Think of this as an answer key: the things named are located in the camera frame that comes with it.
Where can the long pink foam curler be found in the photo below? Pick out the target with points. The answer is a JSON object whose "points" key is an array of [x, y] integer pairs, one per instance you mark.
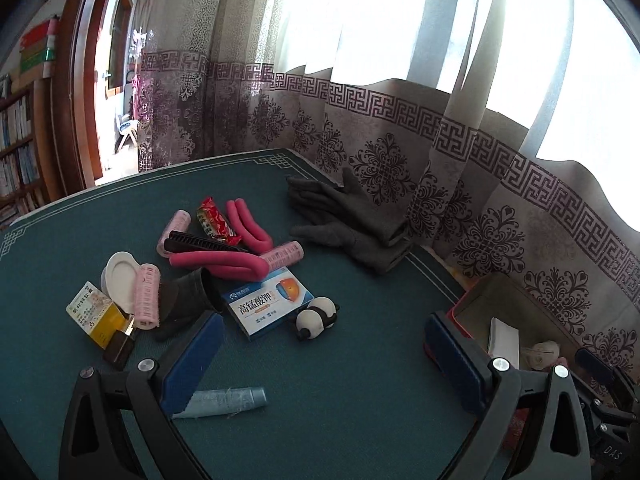
{"points": [[210, 261]]}

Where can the patterned sheer curtain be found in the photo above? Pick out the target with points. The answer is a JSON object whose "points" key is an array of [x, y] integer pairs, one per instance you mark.
{"points": [[380, 160]]}

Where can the black dryer nozzle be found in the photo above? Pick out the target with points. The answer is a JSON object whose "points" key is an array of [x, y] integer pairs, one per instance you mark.
{"points": [[187, 292]]}

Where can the red cardboard box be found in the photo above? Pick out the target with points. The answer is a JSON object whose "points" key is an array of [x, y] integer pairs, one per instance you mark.
{"points": [[40, 32]]}

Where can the grey glove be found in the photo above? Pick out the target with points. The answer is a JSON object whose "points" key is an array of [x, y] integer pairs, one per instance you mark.
{"points": [[340, 200], [360, 252]]}

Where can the red container box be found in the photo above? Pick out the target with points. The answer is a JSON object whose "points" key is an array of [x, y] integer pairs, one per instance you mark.
{"points": [[525, 305]]}

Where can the white round lid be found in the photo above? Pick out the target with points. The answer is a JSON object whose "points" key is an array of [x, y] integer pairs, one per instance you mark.
{"points": [[120, 277]]}

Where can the panda toy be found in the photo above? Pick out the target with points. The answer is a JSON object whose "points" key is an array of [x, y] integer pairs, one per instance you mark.
{"points": [[310, 322]]}

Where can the pale blue tube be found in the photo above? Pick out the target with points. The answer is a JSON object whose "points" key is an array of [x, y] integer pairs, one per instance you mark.
{"points": [[225, 401]]}

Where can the cream crumpled object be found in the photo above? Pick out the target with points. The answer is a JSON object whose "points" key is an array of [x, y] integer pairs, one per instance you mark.
{"points": [[540, 352]]}

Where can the blue white medicine box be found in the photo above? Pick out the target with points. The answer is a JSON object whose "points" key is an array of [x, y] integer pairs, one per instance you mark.
{"points": [[265, 305]]}

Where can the wooden bookshelf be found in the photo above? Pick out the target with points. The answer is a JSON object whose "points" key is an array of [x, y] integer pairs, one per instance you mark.
{"points": [[20, 160]]}

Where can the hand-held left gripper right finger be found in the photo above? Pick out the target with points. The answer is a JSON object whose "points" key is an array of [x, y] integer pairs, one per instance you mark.
{"points": [[455, 360]]}

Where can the black comb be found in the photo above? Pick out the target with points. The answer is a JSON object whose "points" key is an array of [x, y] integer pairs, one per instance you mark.
{"points": [[200, 242]]}

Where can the green cardboard box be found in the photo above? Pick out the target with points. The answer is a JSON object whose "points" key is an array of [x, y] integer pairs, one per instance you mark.
{"points": [[35, 60]]}

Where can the white chair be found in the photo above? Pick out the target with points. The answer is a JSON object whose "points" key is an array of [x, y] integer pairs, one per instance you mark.
{"points": [[127, 127]]}

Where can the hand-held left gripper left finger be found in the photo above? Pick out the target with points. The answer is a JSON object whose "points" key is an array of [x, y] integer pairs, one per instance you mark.
{"points": [[192, 360]]}

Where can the pink hair roller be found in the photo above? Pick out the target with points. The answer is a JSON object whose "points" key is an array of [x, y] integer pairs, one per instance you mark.
{"points": [[172, 232], [147, 297], [282, 255]]}

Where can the short pink foam curler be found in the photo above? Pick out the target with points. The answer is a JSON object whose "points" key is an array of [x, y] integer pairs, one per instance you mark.
{"points": [[252, 237]]}

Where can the wooden door frame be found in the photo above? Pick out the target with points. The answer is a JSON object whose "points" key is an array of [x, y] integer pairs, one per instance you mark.
{"points": [[75, 110]]}

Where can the red snack packet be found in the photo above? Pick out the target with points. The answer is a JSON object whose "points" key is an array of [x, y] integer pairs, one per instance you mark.
{"points": [[212, 220]]}

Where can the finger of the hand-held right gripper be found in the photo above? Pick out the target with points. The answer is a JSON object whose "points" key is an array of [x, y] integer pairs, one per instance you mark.
{"points": [[592, 360]]}

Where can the yellow white medicine box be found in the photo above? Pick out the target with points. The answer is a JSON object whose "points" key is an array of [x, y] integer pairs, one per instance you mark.
{"points": [[92, 310]]}

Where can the dark brown small box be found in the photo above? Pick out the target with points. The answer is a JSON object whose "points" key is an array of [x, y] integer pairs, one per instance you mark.
{"points": [[117, 350]]}

